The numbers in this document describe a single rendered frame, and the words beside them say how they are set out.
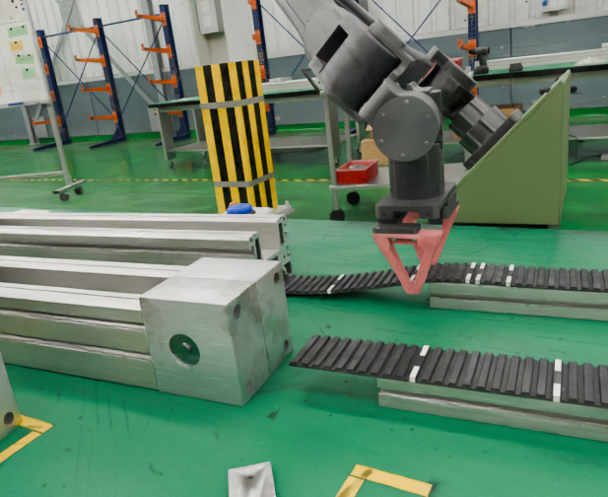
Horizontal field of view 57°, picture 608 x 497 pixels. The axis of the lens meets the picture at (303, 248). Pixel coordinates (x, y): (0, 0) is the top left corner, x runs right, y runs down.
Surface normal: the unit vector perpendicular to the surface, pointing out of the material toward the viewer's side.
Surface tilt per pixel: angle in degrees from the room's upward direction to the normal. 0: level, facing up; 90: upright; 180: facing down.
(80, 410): 0
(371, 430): 0
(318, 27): 59
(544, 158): 90
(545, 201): 90
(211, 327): 90
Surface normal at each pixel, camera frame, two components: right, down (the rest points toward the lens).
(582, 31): -0.48, 0.33
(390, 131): -0.26, 0.33
